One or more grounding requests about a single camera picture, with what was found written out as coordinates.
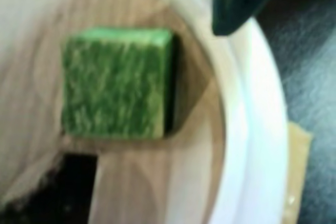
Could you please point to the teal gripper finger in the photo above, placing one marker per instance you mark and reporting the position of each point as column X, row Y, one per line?
column 236, row 3

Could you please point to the dark green wooden cube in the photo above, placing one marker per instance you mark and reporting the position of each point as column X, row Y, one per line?
column 113, row 85

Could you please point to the beige masking tape piece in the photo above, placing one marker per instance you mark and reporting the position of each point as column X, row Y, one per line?
column 296, row 169

